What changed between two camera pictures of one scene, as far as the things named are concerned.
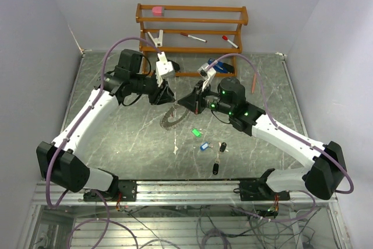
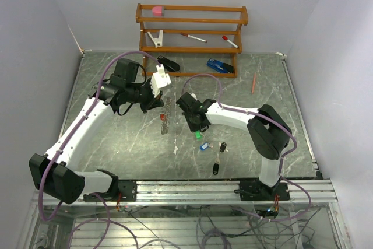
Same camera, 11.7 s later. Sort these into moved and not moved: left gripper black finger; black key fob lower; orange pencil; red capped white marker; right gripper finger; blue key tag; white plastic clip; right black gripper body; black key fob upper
Moved: right black gripper body; left gripper black finger; right gripper finger
Not moved: white plastic clip; orange pencil; red capped white marker; black key fob lower; blue key tag; black key fob upper
